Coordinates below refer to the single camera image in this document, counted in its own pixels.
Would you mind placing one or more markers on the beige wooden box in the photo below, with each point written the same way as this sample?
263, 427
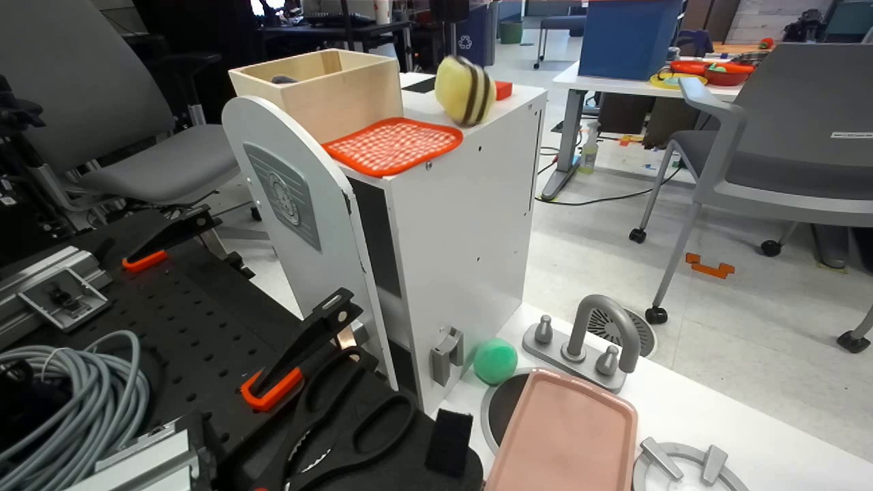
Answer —
343, 97

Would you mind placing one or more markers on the pink plastic tray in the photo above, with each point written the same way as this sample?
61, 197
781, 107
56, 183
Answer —
563, 437

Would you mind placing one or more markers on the blue recycling bin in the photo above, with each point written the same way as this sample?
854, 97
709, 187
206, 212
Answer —
474, 43

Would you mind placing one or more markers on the black flat card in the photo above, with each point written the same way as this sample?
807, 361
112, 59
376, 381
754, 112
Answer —
417, 82

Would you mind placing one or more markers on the orange rectangular block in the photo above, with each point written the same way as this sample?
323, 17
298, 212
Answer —
504, 91

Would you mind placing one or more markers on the white office table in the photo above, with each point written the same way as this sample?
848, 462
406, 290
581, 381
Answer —
581, 87

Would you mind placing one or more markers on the orange checkered pot holder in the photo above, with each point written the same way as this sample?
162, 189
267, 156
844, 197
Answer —
394, 147

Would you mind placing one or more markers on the blue storage bin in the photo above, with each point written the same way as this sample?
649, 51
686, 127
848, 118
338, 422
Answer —
627, 36

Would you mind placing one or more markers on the clear spray bottle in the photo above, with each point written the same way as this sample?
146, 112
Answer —
589, 147

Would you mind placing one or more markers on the white toy kitchen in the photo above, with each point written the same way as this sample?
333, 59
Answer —
453, 235

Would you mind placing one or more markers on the orange items pile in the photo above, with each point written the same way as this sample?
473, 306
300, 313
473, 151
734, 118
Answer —
712, 70

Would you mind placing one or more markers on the grey toy door latch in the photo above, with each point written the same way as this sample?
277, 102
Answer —
444, 355

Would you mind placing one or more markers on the grey plastic office chair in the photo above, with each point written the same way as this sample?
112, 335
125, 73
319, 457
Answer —
792, 138

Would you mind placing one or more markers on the grey toy faucet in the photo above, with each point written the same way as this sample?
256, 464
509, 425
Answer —
596, 331

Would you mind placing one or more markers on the green ball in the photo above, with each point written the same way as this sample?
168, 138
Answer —
495, 361

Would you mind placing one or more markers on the black clamp orange grip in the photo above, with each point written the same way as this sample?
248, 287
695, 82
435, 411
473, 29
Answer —
163, 241
300, 355

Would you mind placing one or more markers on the grey fabric office chair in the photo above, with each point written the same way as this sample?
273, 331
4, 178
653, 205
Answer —
83, 91

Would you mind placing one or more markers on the black perforated board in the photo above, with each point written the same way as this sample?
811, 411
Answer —
200, 317

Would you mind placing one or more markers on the round black sink drain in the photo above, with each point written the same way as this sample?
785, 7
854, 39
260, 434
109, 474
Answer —
500, 411

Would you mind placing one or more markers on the small black block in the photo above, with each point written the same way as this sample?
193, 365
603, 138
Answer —
447, 444

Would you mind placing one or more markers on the grey toy stove burner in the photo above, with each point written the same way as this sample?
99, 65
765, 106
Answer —
678, 464

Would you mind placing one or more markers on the orange bracket piece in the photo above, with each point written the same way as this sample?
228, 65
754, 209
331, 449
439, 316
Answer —
709, 267

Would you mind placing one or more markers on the aluminium rail with plate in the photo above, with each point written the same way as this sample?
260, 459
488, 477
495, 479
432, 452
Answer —
56, 295

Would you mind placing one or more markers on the silver metal bracket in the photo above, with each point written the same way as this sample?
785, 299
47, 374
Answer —
137, 459

